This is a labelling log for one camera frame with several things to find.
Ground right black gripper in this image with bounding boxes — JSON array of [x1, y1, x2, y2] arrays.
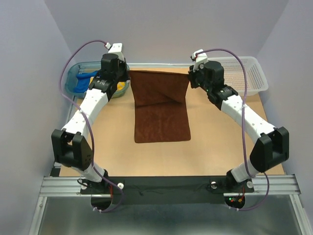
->
[[189, 62, 212, 92]]

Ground brown towel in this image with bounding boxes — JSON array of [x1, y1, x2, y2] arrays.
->
[[129, 70, 191, 143]]

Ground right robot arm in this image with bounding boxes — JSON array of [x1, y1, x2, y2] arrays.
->
[[188, 61, 290, 191]]

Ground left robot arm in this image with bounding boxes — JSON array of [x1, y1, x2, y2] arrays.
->
[[51, 52, 130, 193]]

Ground yellow white towel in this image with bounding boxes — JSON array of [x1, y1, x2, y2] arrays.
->
[[88, 76, 129, 98]]

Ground white plastic basket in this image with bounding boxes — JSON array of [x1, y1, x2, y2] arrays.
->
[[208, 56, 268, 96]]

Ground blue towel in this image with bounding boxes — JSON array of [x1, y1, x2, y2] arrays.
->
[[73, 70, 98, 93]]

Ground teal plastic bin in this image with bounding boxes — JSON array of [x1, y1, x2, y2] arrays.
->
[[65, 61, 131, 99]]

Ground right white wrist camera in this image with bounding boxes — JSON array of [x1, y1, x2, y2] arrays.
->
[[190, 49, 208, 71]]

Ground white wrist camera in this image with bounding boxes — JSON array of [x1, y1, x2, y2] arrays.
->
[[190, 49, 208, 71], [104, 43, 125, 61]]

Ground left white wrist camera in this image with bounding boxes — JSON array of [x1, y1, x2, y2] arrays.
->
[[104, 43, 125, 61]]

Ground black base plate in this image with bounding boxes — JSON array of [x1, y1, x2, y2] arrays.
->
[[77, 176, 254, 205]]

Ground aluminium frame rail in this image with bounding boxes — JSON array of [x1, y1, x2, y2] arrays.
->
[[29, 63, 313, 235]]

